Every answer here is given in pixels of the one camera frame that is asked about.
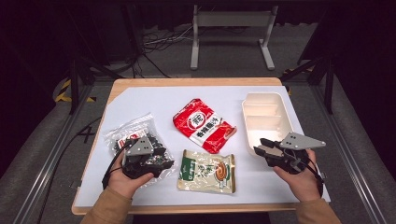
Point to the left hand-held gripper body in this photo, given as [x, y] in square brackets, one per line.
[140, 147]

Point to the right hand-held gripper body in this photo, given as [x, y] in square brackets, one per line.
[299, 141]

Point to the clear packet of dark snacks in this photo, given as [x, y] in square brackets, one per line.
[134, 129]

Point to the cream divided box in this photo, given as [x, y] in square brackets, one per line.
[264, 118]

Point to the beige green snack packet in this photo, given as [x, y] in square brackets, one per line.
[205, 172]

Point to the red snack packet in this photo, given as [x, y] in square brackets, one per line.
[202, 124]

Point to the person's left hand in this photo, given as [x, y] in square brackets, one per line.
[123, 182]

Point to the person's right hand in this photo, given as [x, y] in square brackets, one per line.
[303, 183]

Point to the white sheet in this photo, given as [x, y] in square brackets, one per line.
[186, 96]

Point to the black metal stand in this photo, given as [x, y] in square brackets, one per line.
[74, 77]
[328, 81]

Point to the yellow black floor tape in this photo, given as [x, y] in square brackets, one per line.
[63, 90]

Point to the white metal stand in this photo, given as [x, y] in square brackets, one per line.
[233, 19]

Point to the aluminium rail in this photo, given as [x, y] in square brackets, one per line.
[46, 168]
[351, 161]

